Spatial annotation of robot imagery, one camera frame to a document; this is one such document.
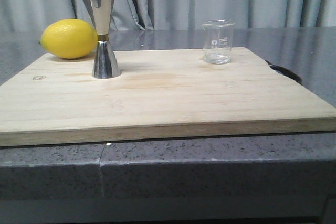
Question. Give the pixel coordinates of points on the steel double jigger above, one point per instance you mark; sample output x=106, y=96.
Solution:
x=105, y=64

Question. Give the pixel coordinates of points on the clear glass beaker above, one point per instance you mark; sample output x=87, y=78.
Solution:
x=218, y=41

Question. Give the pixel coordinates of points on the light wooden cutting board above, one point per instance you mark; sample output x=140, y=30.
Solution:
x=159, y=94

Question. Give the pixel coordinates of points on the yellow lemon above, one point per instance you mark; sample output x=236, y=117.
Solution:
x=69, y=38

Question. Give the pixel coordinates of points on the black cutting board handle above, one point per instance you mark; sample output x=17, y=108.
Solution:
x=285, y=72

